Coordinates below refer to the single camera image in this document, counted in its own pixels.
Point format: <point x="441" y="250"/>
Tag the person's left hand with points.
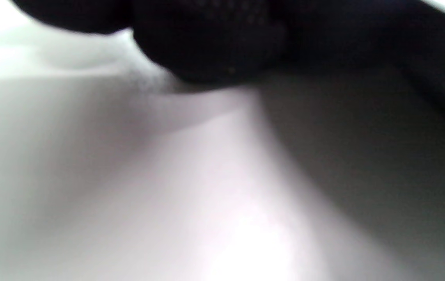
<point x="214" y="35"/>

